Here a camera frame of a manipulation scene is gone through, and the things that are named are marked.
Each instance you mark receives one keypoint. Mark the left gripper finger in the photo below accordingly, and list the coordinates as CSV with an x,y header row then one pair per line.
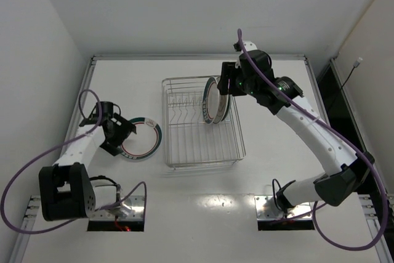
x,y
122,126
113,149

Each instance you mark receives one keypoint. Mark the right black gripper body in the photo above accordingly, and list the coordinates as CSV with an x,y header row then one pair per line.
x,y
226,79

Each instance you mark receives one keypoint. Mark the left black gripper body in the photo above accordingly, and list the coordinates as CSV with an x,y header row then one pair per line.
x,y
120,133

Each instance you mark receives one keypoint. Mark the green red rimmed plate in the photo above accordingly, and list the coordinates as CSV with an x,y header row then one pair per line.
x,y
146,141
211,98

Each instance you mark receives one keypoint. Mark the white grey rimmed plate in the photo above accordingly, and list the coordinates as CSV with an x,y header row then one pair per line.
x,y
223,108

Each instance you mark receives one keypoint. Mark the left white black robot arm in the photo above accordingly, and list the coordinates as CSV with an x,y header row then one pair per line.
x,y
65,187

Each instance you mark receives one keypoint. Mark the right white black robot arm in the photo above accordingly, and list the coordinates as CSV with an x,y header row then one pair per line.
x,y
344,168

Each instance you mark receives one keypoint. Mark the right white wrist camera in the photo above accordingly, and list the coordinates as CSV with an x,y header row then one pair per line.
x,y
247,45

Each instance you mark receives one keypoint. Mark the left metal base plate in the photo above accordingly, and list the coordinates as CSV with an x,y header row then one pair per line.
x,y
131,210

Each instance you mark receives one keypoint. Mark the metal base plate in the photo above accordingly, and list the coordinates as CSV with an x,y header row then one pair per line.
x,y
131,210
267,211

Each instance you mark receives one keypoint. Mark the metal wire dish rack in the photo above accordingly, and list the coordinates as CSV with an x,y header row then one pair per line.
x,y
191,142

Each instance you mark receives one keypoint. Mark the black cable white connector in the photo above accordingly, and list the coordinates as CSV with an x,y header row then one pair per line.
x,y
355,65

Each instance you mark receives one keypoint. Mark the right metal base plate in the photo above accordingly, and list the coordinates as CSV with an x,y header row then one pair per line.
x,y
267,211

